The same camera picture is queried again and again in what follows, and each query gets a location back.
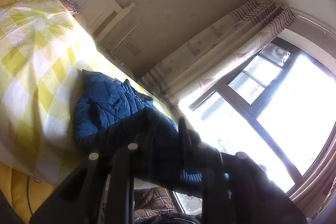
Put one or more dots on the dark framed window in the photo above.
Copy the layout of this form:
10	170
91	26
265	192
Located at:
278	107

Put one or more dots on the patterned cream curtain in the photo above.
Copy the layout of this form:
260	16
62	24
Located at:
217	50

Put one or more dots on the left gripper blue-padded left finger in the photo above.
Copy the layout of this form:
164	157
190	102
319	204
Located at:
99	190

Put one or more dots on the blue puffer down jacket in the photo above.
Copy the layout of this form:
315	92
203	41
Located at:
111	114

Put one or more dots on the yellow cartoon bed sheet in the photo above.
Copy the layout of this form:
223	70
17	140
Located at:
18	192

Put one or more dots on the floral patterned pillow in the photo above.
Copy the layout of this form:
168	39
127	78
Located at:
71	6

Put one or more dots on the yellow checkered bed quilt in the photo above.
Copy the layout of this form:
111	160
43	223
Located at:
89	59

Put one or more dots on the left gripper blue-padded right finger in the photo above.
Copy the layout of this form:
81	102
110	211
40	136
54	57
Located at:
233	188

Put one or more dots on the wall power socket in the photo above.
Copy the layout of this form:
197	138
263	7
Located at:
133	48

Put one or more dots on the slim white desk lamp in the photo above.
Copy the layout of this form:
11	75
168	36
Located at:
124	38

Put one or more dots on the plaid brown blanket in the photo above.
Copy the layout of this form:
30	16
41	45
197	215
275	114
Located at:
152	202

